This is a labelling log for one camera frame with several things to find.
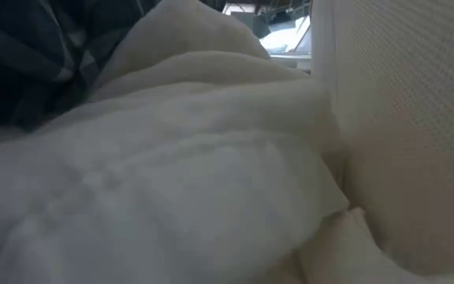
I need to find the plain white garment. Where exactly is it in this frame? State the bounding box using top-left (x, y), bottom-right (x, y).
top-left (88, 0), bottom-right (314, 104)

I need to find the navy plaid shirt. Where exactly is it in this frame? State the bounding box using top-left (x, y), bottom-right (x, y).
top-left (0, 0), bottom-right (161, 132)

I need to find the white lace garment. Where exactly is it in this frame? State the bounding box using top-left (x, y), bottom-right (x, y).
top-left (0, 78), bottom-right (350, 284)

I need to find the beige fabric storage box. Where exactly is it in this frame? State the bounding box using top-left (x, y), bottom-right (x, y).
top-left (311, 0), bottom-right (454, 278)

